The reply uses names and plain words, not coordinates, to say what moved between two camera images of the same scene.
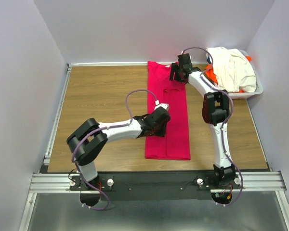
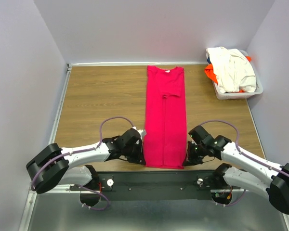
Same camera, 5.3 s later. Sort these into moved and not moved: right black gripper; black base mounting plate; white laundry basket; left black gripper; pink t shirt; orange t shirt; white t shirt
Moved: left black gripper; right black gripper; pink t shirt
Not moved: white t shirt; orange t shirt; black base mounting plate; white laundry basket
